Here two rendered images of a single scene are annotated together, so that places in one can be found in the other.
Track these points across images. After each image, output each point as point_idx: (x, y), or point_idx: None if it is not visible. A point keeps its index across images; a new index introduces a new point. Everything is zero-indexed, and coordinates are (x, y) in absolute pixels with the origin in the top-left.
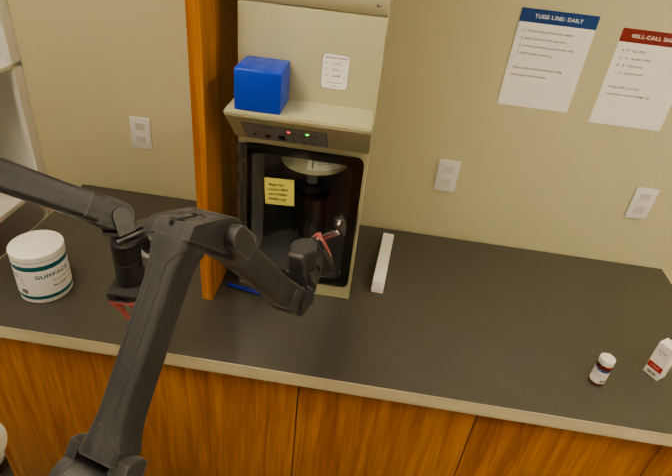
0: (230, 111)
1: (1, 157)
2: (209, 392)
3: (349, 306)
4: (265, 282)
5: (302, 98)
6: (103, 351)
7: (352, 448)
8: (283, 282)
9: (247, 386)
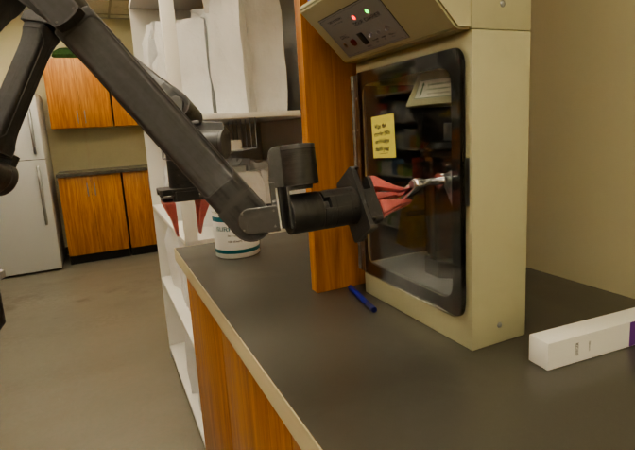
0: (302, 6)
1: None
2: (248, 393)
3: (459, 357)
4: (145, 121)
5: None
6: (201, 296)
7: None
8: (197, 150)
9: (264, 395)
